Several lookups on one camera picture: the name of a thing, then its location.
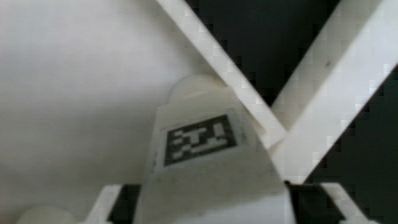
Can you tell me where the white leg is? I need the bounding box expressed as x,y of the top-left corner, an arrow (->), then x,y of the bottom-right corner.
135,75 -> 296,224

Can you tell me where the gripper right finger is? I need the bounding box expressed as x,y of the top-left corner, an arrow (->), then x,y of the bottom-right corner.
284,181 -> 380,224

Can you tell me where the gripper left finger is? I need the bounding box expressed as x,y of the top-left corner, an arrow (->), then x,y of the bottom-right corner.
81,184 -> 140,224

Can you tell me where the white square tabletop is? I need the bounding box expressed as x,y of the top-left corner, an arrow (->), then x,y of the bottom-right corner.
0,0 -> 289,224

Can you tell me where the white front fence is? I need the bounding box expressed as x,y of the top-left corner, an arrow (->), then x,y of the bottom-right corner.
272,0 -> 398,183

